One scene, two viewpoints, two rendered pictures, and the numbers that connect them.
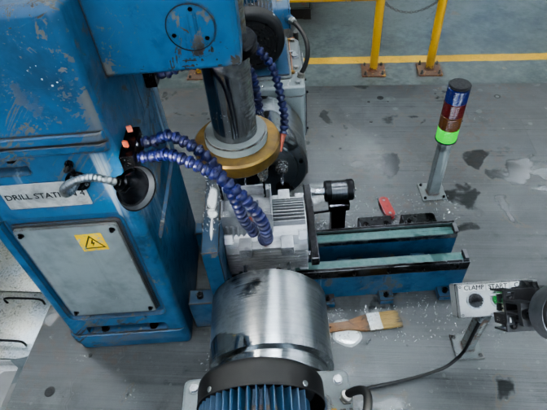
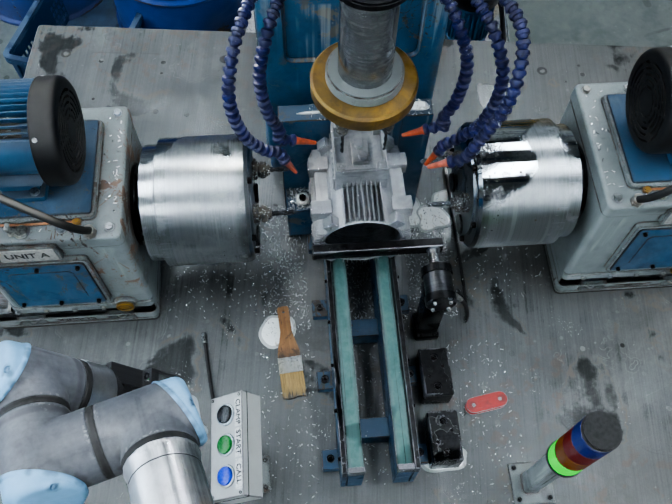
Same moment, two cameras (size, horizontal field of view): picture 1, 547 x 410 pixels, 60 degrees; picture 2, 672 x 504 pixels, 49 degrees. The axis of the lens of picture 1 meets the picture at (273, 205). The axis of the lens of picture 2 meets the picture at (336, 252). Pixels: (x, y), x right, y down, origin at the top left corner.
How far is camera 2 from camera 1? 1.03 m
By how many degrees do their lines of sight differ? 46
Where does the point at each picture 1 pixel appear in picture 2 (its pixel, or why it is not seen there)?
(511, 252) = not seen: outside the picture
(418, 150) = (635, 479)
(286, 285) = (223, 184)
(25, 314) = not seen: hidden behind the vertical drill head
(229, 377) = (41, 82)
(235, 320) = (187, 142)
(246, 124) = (344, 65)
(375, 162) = (594, 400)
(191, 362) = not seen: hidden behind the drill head
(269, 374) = (34, 106)
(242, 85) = (348, 25)
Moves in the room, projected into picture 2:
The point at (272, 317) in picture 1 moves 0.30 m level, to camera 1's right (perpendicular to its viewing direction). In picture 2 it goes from (182, 170) to (183, 324)
